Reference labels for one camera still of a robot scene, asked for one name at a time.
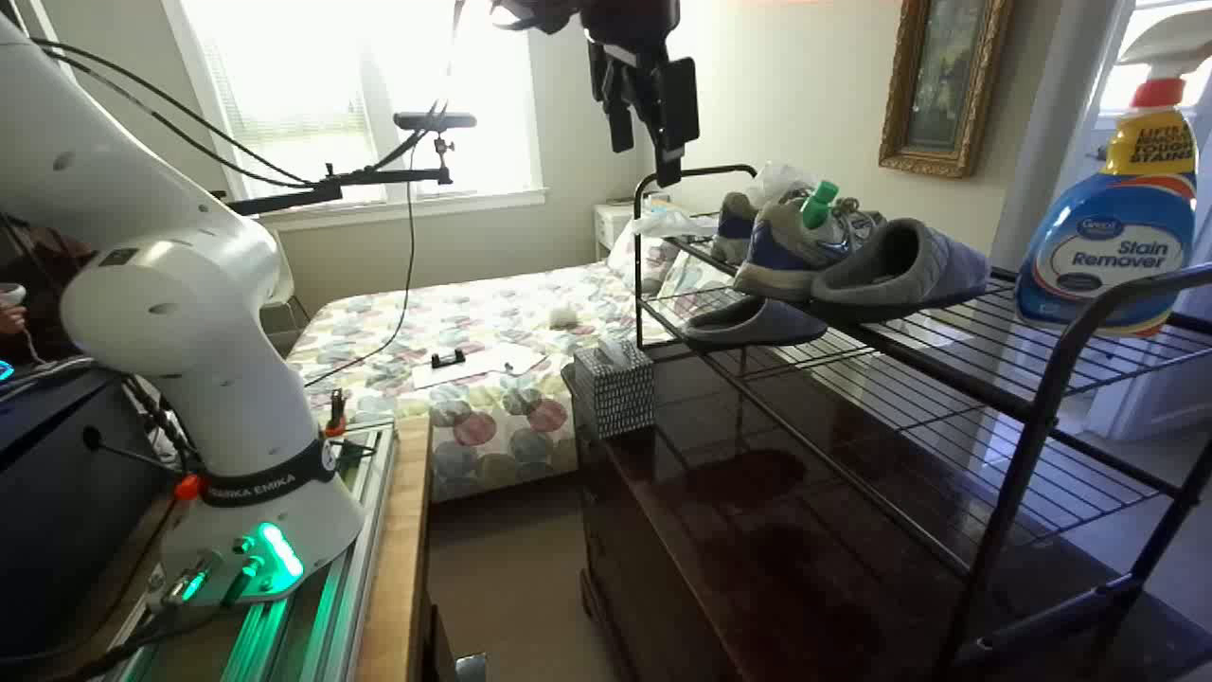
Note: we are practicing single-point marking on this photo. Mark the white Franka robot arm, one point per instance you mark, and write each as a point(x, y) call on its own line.
point(190, 317)

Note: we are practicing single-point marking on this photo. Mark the grey blue sneaker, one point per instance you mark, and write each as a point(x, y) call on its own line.
point(788, 261)
point(736, 230)

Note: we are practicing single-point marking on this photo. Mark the black metal shoe rack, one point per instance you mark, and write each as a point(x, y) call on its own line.
point(1014, 506)

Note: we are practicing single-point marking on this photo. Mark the bed with floral cover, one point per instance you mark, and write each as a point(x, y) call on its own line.
point(506, 379)

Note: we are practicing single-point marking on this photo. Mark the gold framed picture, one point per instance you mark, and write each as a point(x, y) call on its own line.
point(945, 81)

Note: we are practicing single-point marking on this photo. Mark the blue stain remover spray bottle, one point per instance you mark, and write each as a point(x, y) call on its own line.
point(1112, 239)

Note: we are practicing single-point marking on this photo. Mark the bright window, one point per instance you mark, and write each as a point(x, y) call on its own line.
point(366, 90)

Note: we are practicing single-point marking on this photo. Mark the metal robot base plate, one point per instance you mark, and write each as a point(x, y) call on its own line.
point(305, 619)

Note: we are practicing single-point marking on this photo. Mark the small black object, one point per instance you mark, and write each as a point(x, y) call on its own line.
point(448, 357)

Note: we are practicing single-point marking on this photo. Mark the black white patterned tissue box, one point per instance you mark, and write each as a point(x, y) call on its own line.
point(615, 383)

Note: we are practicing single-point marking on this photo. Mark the white tissue in shoe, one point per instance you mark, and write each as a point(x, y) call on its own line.
point(780, 185)

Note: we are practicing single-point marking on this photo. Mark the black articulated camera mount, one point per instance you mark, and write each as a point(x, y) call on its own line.
point(341, 185)

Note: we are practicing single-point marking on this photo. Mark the grey slipper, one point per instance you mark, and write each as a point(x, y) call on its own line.
point(755, 325)
point(902, 268)

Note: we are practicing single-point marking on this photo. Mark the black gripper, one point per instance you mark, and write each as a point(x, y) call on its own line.
point(628, 24)

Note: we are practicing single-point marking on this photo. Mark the black stereo camera bar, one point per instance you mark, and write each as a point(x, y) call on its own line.
point(437, 123)

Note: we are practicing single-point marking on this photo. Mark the light wooden robot table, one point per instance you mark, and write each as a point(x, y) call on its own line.
point(395, 555)

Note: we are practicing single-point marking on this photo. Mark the small green plastic bottle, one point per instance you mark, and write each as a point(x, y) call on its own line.
point(820, 205)

